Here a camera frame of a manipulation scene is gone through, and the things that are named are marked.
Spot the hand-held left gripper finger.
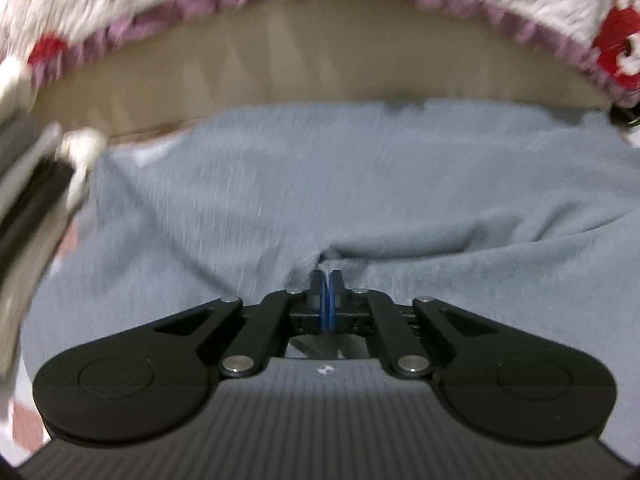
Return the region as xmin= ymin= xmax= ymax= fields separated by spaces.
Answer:
xmin=328 ymin=269 xmax=501 ymax=379
xmin=152 ymin=269 xmax=329 ymax=379

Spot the grey fleece garment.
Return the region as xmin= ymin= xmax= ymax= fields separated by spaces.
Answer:
xmin=20 ymin=100 xmax=640 ymax=466

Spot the beige bed base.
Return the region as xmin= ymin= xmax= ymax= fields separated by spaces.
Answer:
xmin=30 ymin=0 xmax=616 ymax=137

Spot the black and white object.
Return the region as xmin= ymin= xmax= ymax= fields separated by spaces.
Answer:
xmin=0 ymin=55 xmax=108 ymax=411

